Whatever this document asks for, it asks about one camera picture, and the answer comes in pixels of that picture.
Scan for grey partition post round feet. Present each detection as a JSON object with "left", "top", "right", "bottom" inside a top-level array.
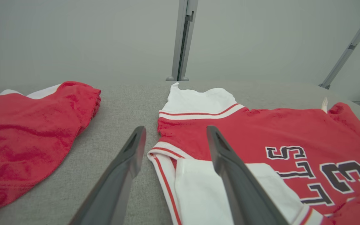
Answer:
[{"left": 166, "top": 0, "right": 199, "bottom": 81}]

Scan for red white lettered jersey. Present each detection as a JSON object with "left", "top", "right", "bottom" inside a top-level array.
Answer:
[{"left": 147, "top": 82, "right": 360, "bottom": 225}]

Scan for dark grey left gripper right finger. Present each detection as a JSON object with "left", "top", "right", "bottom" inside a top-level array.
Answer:
[{"left": 206, "top": 125, "right": 290, "bottom": 225}]

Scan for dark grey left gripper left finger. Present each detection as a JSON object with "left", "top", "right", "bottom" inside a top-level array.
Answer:
[{"left": 68, "top": 126, "right": 147, "bottom": 225}]

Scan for grey slim partition post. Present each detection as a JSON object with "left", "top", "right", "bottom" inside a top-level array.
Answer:
[{"left": 319, "top": 0, "right": 360, "bottom": 90}]

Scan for red shorts with white stripe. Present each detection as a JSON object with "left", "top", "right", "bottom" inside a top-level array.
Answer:
[{"left": 0, "top": 81, "right": 102, "bottom": 219}]

